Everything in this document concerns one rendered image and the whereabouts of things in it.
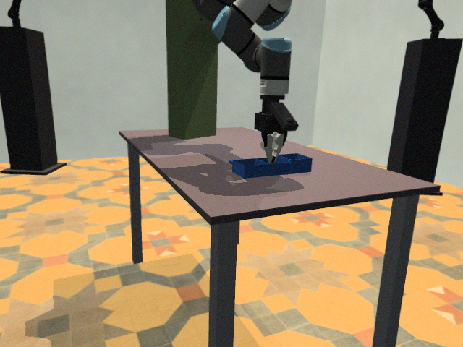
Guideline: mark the blue rack of bins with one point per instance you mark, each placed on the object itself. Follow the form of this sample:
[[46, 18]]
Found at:
[[285, 164]]

